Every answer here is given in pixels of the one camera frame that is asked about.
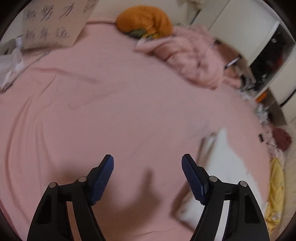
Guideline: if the folding bed table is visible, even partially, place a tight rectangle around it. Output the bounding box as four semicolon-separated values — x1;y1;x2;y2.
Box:
208;38;243;70

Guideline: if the yellow printed pillow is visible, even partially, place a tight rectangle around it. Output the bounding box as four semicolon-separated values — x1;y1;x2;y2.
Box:
264;158;286;235

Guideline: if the white wardrobe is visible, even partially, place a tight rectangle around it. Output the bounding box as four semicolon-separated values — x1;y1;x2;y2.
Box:
192;0;296;126

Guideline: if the pink duvet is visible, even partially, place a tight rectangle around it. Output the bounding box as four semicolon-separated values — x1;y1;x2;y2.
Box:
134;24;243;90

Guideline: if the orange pumpkin pillow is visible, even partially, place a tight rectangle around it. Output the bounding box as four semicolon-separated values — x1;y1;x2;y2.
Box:
116;6;174;40

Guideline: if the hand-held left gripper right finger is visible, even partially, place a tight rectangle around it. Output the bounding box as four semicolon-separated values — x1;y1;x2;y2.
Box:
181;154;270;241

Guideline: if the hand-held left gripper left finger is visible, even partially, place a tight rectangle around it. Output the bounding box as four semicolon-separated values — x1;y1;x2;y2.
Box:
27;154;114;241

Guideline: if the handwritten paper bag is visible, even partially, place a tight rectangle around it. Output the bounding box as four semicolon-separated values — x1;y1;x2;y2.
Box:
22;0;100;49

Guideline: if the orange bottle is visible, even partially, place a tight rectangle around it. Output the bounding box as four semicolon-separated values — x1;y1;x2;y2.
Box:
255;91;269;102

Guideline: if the white plastic bag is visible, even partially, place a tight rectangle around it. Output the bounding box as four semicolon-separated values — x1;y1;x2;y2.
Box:
0;38;26;77

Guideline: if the white fluffy cardigan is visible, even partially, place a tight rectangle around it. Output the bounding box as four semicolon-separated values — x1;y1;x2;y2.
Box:
178;127;270;232

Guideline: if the dark red cloth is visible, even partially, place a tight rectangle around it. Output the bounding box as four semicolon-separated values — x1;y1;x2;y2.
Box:
271;127;292;152

